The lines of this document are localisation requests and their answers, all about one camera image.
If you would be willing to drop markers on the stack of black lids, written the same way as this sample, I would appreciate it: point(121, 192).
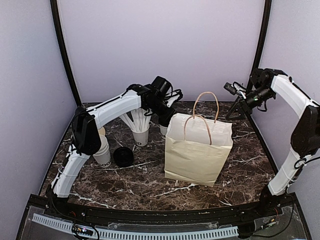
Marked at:
point(123, 157)

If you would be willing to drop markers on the right black frame post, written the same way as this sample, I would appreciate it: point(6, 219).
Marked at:
point(262, 34)

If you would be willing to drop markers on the left black frame post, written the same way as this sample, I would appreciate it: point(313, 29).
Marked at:
point(63, 51)

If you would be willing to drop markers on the bundle of wrapped white straws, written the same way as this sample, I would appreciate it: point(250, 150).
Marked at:
point(139, 121)

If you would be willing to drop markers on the black front rail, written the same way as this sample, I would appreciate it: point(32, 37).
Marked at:
point(232, 214)

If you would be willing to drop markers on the stack of white paper cups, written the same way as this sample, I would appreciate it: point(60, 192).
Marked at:
point(103, 156)

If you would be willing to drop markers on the brown paper bag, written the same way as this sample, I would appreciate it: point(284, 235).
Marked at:
point(196, 148)

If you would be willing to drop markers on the white cup holding straws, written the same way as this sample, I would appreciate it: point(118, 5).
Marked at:
point(141, 138)

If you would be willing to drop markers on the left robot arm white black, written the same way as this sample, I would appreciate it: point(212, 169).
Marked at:
point(87, 121)

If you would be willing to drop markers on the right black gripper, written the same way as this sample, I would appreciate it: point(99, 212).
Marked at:
point(237, 106)

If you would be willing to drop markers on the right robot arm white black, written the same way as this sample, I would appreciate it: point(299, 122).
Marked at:
point(269, 83)

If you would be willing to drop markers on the black frame post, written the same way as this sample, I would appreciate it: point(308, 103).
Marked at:
point(262, 34)
point(63, 51)

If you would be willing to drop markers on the white slotted cable duct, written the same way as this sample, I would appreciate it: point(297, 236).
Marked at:
point(86, 232)

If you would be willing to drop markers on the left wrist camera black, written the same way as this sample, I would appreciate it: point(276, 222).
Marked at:
point(160, 86)

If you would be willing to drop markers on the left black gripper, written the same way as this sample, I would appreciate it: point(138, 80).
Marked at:
point(166, 117)

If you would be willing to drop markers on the beige paper plate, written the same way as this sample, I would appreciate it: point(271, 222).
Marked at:
point(102, 131)

